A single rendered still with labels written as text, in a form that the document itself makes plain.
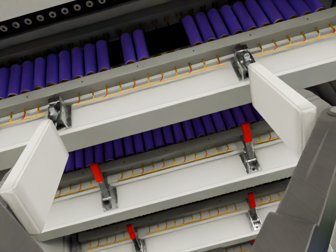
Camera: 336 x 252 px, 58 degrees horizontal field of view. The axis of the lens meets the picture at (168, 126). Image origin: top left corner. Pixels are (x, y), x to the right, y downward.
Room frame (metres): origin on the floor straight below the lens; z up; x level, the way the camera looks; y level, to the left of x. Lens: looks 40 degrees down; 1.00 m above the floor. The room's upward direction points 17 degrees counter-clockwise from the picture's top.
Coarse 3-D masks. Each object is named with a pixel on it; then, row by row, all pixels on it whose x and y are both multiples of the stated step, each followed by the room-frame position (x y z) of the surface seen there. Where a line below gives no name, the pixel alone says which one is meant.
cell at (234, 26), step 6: (222, 6) 0.46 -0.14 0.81; (228, 6) 0.46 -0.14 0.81; (222, 12) 0.45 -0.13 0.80; (228, 12) 0.44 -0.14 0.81; (222, 18) 0.45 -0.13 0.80; (228, 18) 0.43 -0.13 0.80; (234, 18) 0.43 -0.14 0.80; (228, 24) 0.42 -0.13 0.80; (234, 24) 0.42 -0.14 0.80; (228, 30) 0.42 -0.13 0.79; (234, 30) 0.41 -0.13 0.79; (240, 30) 0.41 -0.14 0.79
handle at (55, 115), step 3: (54, 108) 0.35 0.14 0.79; (51, 111) 0.35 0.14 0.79; (54, 111) 0.35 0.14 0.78; (57, 111) 0.35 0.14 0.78; (54, 114) 0.35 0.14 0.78; (57, 114) 0.35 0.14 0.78; (51, 117) 0.34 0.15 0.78; (54, 117) 0.34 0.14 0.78; (57, 117) 0.34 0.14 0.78; (54, 120) 0.33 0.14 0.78; (57, 120) 0.34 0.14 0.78; (54, 123) 0.33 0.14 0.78
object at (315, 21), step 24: (288, 24) 0.38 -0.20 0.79; (312, 24) 0.37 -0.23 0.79; (192, 48) 0.39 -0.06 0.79; (216, 48) 0.38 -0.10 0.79; (120, 72) 0.39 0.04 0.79; (144, 72) 0.38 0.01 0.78; (192, 72) 0.36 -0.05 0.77; (24, 96) 0.40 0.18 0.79; (48, 96) 0.39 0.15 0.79; (72, 96) 0.39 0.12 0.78
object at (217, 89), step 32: (160, 0) 0.51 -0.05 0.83; (256, 0) 0.48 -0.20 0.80; (320, 0) 0.44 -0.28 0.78; (32, 32) 0.51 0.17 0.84; (224, 64) 0.37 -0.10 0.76; (288, 64) 0.34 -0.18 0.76; (320, 64) 0.32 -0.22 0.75; (128, 96) 0.37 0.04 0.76; (160, 96) 0.35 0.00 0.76; (192, 96) 0.33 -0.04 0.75; (224, 96) 0.33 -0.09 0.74; (0, 128) 0.38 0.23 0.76; (32, 128) 0.36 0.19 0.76; (96, 128) 0.34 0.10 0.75; (128, 128) 0.34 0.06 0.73; (0, 160) 0.35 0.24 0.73
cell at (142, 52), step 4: (136, 32) 0.46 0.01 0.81; (140, 32) 0.46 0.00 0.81; (136, 36) 0.45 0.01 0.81; (140, 36) 0.45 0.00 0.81; (136, 40) 0.45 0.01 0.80; (140, 40) 0.44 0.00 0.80; (144, 40) 0.45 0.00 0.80; (136, 44) 0.44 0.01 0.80; (140, 44) 0.43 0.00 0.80; (144, 44) 0.44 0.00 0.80; (136, 48) 0.43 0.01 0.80; (140, 48) 0.43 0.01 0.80; (144, 48) 0.43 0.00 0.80; (136, 52) 0.43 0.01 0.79; (140, 52) 0.42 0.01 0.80; (144, 52) 0.42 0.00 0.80; (140, 56) 0.41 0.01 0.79; (144, 56) 0.41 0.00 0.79; (148, 56) 0.41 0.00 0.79
